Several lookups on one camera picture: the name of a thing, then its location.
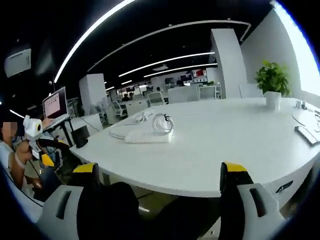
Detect dark flat device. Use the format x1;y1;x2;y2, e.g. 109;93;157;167
294;125;320;147

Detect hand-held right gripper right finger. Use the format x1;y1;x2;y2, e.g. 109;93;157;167
218;160;286;240

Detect coiled white charger cable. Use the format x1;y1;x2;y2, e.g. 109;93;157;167
151;113;175;135

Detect small white desk items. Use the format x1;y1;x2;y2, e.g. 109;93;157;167
294;99;309;110

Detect white charger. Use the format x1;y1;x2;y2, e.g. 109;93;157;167
161;127;175;138

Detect background office workstations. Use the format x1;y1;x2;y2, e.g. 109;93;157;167
104;71;223;126

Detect white plant pot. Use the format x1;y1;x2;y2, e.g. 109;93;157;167
263;90;282;110

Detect ceiling air conditioner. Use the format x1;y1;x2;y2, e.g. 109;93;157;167
4;48;32;78

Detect curved ceiling light strip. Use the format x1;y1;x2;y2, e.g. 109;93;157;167
53;0;138;84

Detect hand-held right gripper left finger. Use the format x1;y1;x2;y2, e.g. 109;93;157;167
36;162;106;240

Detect wide white pillar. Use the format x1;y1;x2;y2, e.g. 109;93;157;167
210;28;249;100

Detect black laptop stand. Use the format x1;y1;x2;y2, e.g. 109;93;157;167
42;116;76;149

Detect white desk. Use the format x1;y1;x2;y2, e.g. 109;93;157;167
68;96;320;199

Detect thin white cable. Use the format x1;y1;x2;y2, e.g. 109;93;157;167
291;109;320;133

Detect white power strip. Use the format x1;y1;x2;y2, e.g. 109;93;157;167
123;131;174;144

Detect bundled white cable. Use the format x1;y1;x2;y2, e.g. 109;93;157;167
134;109;154;123

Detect white power strip cable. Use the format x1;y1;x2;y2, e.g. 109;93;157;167
108;124;136;140

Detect open laptop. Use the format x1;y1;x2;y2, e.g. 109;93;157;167
41;86;70;126

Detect black box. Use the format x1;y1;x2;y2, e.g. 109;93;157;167
70;124;90;149

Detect green plant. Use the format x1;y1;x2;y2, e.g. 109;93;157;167
254;60;291;97

